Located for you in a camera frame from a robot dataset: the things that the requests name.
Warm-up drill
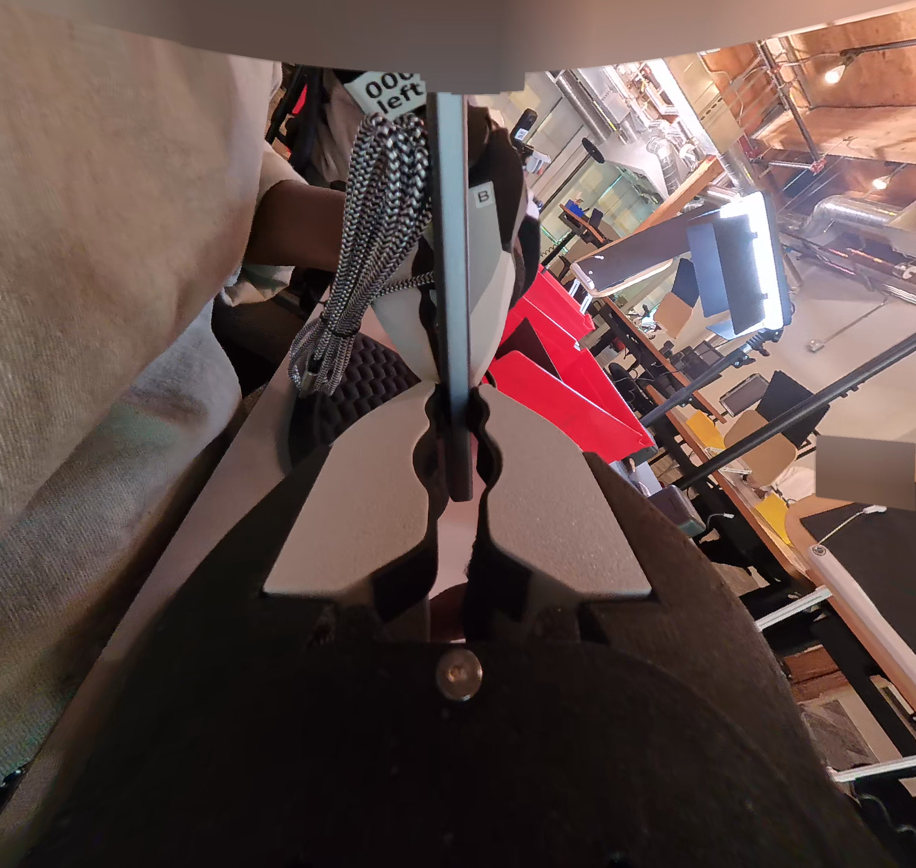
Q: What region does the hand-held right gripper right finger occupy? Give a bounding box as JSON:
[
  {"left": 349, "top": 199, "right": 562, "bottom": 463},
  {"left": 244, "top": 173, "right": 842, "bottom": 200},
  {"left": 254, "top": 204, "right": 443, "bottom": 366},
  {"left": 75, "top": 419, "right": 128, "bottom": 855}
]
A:
[{"left": 464, "top": 382, "right": 654, "bottom": 641}]

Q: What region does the studio light panel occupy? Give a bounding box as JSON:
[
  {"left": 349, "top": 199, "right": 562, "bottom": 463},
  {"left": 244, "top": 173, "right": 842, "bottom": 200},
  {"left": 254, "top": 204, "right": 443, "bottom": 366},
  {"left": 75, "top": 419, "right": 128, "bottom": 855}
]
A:
[{"left": 686, "top": 190, "right": 795, "bottom": 345}]

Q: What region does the white panel stand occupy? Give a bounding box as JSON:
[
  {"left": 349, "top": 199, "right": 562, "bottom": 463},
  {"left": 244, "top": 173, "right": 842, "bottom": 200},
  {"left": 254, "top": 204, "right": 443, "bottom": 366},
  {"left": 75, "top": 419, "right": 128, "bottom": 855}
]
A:
[{"left": 755, "top": 542, "right": 916, "bottom": 785}]

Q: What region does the braided usb-c cable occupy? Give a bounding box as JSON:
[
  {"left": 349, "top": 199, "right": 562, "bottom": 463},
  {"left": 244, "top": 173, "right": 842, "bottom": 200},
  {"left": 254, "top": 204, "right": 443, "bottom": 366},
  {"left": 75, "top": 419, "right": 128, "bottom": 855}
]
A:
[{"left": 286, "top": 111, "right": 439, "bottom": 398}]

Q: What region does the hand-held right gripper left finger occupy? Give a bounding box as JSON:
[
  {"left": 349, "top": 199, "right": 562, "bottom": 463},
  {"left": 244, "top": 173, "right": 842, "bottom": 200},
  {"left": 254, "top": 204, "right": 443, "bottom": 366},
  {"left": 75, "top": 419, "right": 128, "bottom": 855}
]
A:
[{"left": 262, "top": 382, "right": 441, "bottom": 624}]

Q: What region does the grey usb hub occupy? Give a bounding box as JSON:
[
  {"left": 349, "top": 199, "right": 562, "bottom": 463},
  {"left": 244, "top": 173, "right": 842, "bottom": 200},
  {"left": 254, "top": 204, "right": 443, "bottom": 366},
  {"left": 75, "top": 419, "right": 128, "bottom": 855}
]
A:
[{"left": 428, "top": 90, "right": 479, "bottom": 504}]

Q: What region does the person's left forearm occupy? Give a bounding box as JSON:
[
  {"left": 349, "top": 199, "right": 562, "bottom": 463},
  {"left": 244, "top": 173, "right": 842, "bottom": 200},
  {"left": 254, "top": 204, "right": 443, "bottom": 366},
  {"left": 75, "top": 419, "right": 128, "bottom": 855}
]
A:
[{"left": 247, "top": 177, "right": 352, "bottom": 271}]

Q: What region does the black light stand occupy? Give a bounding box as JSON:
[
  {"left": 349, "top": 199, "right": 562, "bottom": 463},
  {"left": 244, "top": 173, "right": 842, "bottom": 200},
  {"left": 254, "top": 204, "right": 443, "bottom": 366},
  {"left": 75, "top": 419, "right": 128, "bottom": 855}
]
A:
[{"left": 639, "top": 335, "right": 916, "bottom": 429}]

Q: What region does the tan chair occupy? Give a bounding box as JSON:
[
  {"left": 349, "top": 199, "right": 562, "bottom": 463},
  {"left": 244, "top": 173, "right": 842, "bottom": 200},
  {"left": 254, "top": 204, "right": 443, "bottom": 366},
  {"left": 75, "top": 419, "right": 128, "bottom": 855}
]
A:
[{"left": 723, "top": 410, "right": 797, "bottom": 491}]

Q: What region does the grey box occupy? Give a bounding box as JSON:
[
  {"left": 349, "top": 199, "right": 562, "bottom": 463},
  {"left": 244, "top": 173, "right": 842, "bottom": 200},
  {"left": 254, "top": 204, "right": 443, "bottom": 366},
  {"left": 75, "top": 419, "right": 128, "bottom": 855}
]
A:
[{"left": 646, "top": 484, "right": 707, "bottom": 537}]

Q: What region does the black panel with wooden edge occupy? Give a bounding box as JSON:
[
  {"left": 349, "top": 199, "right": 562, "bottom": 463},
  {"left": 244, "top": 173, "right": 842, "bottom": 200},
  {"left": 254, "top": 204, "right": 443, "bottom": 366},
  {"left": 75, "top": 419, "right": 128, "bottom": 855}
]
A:
[{"left": 784, "top": 495, "right": 916, "bottom": 676}]

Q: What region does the person's light clothing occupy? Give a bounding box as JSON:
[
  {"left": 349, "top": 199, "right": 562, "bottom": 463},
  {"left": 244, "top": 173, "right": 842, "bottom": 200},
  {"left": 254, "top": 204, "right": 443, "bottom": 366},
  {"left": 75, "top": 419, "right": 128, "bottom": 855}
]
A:
[{"left": 0, "top": 2, "right": 337, "bottom": 797}]

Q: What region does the dark tilted panel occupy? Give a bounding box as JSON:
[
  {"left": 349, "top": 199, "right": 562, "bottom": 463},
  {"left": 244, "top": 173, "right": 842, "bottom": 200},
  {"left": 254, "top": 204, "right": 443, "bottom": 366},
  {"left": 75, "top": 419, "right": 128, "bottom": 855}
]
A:
[{"left": 569, "top": 219, "right": 693, "bottom": 298}]

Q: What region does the silver ventilation duct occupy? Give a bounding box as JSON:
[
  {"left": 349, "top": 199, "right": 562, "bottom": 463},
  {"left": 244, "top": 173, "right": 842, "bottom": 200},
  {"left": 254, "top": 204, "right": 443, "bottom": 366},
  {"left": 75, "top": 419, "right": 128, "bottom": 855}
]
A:
[{"left": 807, "top": 194, "right": 916, "bottom": 255}]

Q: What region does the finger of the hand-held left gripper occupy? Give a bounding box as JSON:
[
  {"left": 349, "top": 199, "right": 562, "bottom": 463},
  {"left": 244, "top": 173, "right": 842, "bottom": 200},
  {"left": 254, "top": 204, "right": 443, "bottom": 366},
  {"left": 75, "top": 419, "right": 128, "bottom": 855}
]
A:
[
  {"left": 372, "top": 233, "right": 439, "bottom": 384},
  {"left": 465, "top": 181, "right": 519, "bottom": 387}
]

